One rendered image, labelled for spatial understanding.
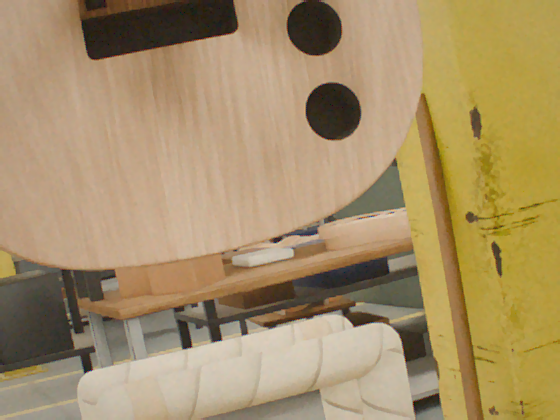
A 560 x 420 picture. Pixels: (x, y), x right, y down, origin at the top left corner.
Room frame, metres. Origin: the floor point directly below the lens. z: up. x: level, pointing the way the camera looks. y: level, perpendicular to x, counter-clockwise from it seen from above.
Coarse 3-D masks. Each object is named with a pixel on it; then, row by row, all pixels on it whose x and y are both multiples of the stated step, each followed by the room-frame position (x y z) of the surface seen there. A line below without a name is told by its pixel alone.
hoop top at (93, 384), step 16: (320, 320) 0.85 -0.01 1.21; (336, 320) 0.85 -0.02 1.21; (240, 336) 0.84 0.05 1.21; (256, 336) 0.84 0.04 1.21; (272, 336) 0.84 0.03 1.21; (288, 336) 0.84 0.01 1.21; (304, 336) 0.84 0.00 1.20; (320, 336) 0.84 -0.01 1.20; (176, 352) 0.82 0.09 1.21; (192, 352) 0.82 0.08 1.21; (208, 352) 0.82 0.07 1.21; (224, 352) 0.82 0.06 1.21; (240, 352) 0.83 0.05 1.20; (256, 352) 0.83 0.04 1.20; (112, 368) 0.81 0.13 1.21; (128, 368) 0.81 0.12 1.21; (144, 368) 0.81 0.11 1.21; (160, 368) 0.81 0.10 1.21; (176, 368) 0.81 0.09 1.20; (80, 384) 0.80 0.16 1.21; (96, 384) 0.80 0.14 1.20; (112, 384) 0.80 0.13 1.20
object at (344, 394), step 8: (344, 384) 0.84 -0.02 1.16; (352, 384) 0.84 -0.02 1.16; (320, 392) 0.86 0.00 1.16; (328, 392) 0.85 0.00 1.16; (336, 392) 0.84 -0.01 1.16; (344, 392) 0.84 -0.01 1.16; (352, 392) 0.84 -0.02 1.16; (328, 400) 0.85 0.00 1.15; (336, 400) 0.84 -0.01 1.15; (344, 400) 0.84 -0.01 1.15; (352, 400) 0.84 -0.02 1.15; (360, 400) 0.85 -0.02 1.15; (328, 408) 0.85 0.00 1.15; (336, 408) 0.85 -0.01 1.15; (344, 408) 0.84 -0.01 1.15; (352, 408) 0.84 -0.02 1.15; (360, 408) 0.85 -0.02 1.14; (328, 416) 0.85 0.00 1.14; (336, 416) 0.85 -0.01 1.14; (344, 416) 0.84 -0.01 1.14; (352, 416) 0.84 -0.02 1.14; (360, 416) 0.85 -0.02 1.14
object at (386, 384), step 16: (400, 352) 0.77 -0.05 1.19; (384, 368) 0.77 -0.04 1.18; (400, 368) 0.77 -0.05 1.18; (368, 384) 0.77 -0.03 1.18; (384, 384) 0.77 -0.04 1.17; (400, 384) 0.77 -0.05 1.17; (368, 400) 0.77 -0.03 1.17; (384, 400) 0.77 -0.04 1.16; (400, 400) 0.77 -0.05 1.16; (368, 416) 0.77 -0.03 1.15; (384, 416) 0.77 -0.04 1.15; (400, 416) 0.77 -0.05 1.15
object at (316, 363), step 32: (288, 352) 0.75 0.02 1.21; (320, 352) 0.76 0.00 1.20; (352, 352) 0.76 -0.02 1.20; (384, 352) 0.77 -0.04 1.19; (128, 384) 0.73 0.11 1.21; (160, 384) 0.73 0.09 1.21; (192, 384) 0.73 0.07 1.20; (224, 384) 0.74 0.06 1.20; (256, 384) 0.74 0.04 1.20; (288, 384) 0.75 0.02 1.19; (320, 384) 0.76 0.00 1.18; (160, 416) 0.72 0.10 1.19; (192, 416) 0.73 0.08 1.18
